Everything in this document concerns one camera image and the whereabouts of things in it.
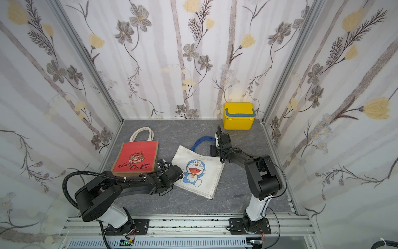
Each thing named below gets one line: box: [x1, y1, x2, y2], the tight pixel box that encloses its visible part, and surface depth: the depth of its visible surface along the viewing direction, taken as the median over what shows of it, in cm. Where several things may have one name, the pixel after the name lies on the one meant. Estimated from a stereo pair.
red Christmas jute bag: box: [110, 126, 159, 176], surface depth 100 cm
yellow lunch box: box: [222, 102, 257, 131], surface depth 109 cm
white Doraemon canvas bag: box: [171, 135, 225, 200], surface depth 93 cm
